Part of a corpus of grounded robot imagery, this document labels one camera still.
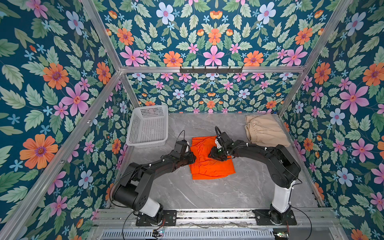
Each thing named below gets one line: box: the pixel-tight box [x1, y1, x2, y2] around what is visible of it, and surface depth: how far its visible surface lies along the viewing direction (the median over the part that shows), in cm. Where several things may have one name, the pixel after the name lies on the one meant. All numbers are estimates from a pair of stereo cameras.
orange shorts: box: [189, 136, 236, 180], surface depth 90 cm
